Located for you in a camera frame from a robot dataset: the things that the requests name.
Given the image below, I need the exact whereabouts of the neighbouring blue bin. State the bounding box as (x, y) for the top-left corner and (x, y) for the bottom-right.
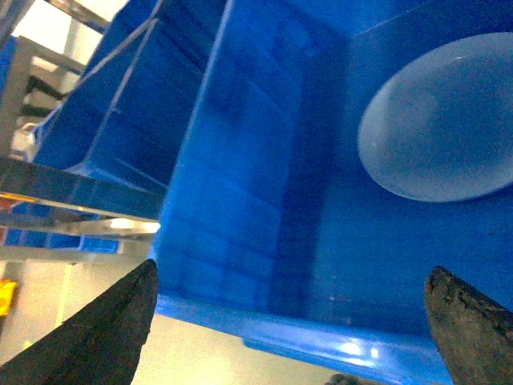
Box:
(34, 1), (224, 193)

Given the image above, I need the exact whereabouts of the stainless steel shelf rack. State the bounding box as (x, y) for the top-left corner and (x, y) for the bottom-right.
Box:
(0, 0), (169, 265)

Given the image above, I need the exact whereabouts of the blue crate holding tray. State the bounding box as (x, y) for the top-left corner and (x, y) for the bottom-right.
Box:
(151, 1), (512, 384)

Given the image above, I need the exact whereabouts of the light blue round tray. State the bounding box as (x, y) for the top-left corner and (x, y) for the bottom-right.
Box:
(357, 32), (512, 203)

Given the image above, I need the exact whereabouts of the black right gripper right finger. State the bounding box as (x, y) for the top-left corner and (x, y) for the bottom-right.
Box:
(424, 266), (512, 384)

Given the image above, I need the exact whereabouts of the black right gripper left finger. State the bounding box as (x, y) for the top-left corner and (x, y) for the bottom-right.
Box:
(1, 260), (158, 384)

